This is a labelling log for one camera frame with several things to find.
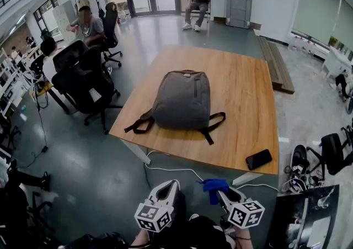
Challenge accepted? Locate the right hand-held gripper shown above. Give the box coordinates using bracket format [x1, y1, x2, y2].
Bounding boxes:
[216, 186, 266, 230]

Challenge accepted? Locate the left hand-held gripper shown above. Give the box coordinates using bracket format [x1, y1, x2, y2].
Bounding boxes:
[134, 179, 181, 234]

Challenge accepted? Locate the blue cloth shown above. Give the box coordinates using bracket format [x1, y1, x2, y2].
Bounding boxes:
[196, 178, 230, 205]

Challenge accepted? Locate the grey backpack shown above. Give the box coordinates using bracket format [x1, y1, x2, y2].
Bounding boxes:
[124, 70, 227, 146]

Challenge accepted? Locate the person's left forearm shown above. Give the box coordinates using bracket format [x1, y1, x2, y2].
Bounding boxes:
[130, 227, 155, 249]

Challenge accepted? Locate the person's right forearm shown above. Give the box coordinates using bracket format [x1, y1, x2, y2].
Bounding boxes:
[233, 227, 253, 249]

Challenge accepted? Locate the white table leg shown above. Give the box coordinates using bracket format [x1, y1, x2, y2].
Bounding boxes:
[121, 137, 152, 165]
[232, 172, 264, 187]

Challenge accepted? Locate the black smartphone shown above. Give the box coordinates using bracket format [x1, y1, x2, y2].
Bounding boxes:
[245, 149, 274, 172]

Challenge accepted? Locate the black glossy desk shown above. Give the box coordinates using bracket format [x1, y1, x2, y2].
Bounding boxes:
[266, 184, 340, 249]

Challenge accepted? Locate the black mesh office chair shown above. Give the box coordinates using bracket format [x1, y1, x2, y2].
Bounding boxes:
[51, 46, 124, 135]

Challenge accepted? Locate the wooden plank stack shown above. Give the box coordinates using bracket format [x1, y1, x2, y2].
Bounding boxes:
[256, 35, 296, 96]

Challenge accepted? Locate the white cabinet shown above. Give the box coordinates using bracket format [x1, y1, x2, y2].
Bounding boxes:
[321, 45, 353, 80]

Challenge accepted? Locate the clear water jug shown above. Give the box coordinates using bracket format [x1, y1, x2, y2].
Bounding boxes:
[117, 8, 131, 25]

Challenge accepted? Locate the metal chair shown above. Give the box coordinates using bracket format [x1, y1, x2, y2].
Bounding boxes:
[190, 4, 212, 24]

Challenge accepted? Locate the white workbench row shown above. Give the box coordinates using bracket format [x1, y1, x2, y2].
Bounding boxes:
[0, 47, 31, 116]

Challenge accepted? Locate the grey metal cabinet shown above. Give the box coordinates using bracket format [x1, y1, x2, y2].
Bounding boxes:
[225, 0, 254, 29]

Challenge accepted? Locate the coat rack with beige coat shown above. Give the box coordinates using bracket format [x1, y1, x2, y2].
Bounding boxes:
[74, 0, 98, 13]

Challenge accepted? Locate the grey window blind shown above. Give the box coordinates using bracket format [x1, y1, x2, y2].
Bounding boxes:
[291, 0, 353, 50]

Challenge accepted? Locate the white cable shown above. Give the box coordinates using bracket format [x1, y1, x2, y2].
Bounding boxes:
[143, 150, 279, 192]

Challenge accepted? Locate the black power adapter with cable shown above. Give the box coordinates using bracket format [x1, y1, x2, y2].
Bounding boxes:
[20, 96, 50, 168]

